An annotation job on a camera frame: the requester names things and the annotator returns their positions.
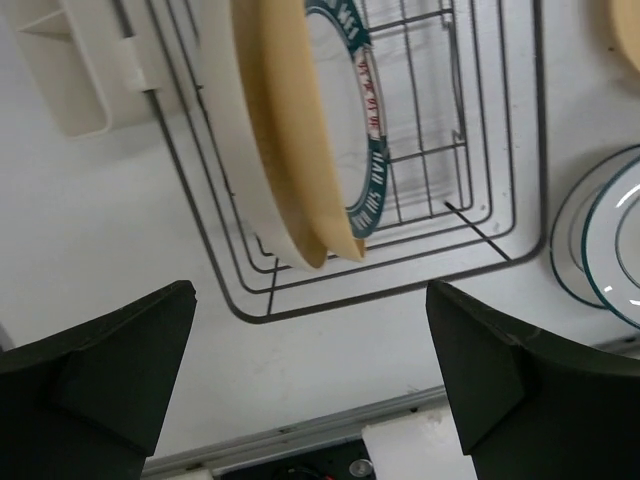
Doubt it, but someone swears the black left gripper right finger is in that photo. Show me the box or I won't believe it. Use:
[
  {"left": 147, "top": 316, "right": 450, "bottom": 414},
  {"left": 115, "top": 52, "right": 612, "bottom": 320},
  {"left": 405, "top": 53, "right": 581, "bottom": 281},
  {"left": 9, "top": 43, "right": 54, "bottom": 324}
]
[{"left": 426, "top": 281, "right": 639, "bottom": 479}]

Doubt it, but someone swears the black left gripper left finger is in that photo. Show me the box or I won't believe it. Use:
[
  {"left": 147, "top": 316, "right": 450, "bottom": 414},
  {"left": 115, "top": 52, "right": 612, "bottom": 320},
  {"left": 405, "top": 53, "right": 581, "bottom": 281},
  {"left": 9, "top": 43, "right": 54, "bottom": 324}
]
[{"left": 1, "top": 280, "right": 197, "bottom": 479}]

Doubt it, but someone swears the white plate green line rim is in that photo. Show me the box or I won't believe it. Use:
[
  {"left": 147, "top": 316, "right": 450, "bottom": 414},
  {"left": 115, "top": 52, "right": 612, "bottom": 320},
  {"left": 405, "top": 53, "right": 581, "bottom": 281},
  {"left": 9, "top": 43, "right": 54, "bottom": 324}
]
[{"left": 549, "top": 145, "right": 639, "bottom": 328}]

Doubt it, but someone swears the cream white plate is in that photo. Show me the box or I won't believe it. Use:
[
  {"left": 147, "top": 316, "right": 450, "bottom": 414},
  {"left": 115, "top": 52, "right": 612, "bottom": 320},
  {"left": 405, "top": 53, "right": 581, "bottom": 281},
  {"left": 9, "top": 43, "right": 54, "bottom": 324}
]
[{"left": 197, "top": 1, "right": 327, "bottom": 271}]

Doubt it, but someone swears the tan yellow plate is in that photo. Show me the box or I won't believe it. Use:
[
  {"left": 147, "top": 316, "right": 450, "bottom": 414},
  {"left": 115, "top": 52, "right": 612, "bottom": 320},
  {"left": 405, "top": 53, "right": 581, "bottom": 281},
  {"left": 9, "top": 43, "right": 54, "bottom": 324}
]
[
  {"left": 609, "top": 0, "right": 639, "bottom": 71},
  {"left": 231, "top": 1, "right": 365, "bottom": 269}
]

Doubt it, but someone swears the white plate dark green band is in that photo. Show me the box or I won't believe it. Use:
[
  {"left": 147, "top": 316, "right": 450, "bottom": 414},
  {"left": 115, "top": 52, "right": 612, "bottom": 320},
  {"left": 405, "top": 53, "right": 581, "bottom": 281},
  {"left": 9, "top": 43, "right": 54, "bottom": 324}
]
[{"left": 305, "top": 1, "right": 390, "bottom": 239}]

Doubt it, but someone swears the cream plastic cutlery holder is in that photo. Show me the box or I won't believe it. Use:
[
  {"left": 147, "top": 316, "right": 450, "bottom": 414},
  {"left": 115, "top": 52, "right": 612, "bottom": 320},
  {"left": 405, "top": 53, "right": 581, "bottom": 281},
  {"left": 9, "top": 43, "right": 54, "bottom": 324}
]
[{"left": 1, "top": 1, "right": 178, "bottom": 138}]

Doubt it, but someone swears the aluminium table frame rail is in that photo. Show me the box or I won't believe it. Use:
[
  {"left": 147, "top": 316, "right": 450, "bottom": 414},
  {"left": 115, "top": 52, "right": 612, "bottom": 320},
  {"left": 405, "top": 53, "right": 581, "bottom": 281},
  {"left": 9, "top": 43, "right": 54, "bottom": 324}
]
[{"left": 141, "top": 386, "right": 447, "bottom": 479}]

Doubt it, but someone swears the grey wire dish rack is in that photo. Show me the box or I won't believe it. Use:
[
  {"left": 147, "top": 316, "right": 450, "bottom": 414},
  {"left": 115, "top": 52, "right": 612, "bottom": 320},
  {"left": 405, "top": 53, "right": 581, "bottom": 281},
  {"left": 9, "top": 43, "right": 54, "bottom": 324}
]
[{"left": 140, "top": 1, "right": 547, "bottom": 324}]

